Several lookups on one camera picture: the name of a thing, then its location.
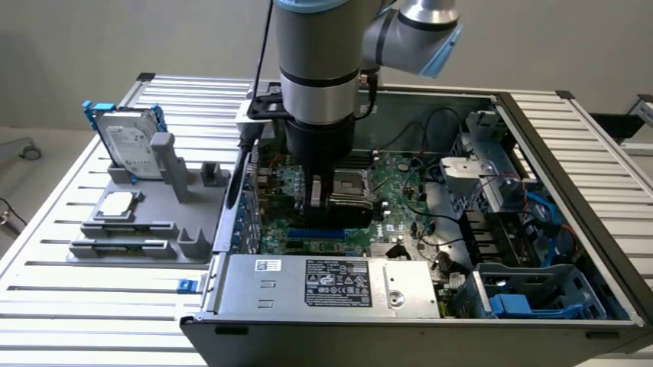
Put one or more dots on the grey disk bay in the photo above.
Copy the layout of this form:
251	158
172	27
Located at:
535	275

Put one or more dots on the RAM slots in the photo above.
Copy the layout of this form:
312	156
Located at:
361	158

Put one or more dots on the blue case clip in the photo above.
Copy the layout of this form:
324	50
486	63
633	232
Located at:
184	286

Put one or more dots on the silver power supply unit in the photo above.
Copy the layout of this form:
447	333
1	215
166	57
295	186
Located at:
285	290

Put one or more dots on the blue expansion slot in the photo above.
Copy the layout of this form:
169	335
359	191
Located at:
316	232

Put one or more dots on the silver metal drive cage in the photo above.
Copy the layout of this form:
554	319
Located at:
488	168

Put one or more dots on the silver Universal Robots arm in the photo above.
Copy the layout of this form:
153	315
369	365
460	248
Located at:
316	57

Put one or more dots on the silver CPU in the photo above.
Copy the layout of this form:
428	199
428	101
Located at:
117	204

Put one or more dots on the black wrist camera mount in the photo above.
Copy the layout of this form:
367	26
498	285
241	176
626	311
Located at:
261	105

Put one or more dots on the coin cell battery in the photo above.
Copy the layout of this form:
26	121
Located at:
403	167

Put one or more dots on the aluminium frame profile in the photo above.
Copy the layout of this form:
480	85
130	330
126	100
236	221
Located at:
639	109

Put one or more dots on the grey parts rack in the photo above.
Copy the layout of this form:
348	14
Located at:
152	214

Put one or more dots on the CPU socket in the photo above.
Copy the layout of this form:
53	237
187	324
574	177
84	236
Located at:
351	183

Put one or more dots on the black frame bracket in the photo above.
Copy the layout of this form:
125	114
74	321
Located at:
611	124

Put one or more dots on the black table corner cap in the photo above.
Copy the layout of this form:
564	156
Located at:
564	95

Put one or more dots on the silver hard disk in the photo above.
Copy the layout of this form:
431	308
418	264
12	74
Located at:
126	145

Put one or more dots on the green motherboard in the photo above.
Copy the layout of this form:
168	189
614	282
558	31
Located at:
407	199

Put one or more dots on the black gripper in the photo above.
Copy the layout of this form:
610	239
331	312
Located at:
317	145

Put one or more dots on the office chair caster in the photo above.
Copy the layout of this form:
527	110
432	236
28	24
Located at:
30	152

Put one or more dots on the silver chipset heatsink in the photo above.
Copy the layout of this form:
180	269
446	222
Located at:
384	250

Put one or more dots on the green RAM stick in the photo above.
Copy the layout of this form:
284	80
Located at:
126	228
117	248

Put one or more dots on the black open PC case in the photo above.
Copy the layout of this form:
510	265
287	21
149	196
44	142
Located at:
356	344

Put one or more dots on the blue disk bay latch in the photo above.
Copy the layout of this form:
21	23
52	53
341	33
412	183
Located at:
510	306

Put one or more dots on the blue disk carrier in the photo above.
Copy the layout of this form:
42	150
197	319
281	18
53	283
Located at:
101	106

